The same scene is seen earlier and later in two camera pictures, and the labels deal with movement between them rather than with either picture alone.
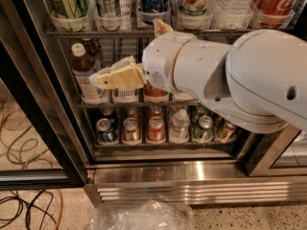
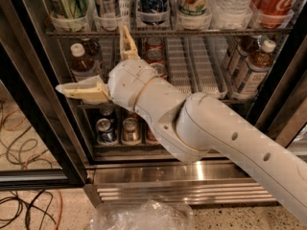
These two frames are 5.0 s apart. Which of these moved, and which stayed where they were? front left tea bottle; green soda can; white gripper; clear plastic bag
Moved: white gripper
Stayed: front left tea bottle; green soda can; clear plastic bag
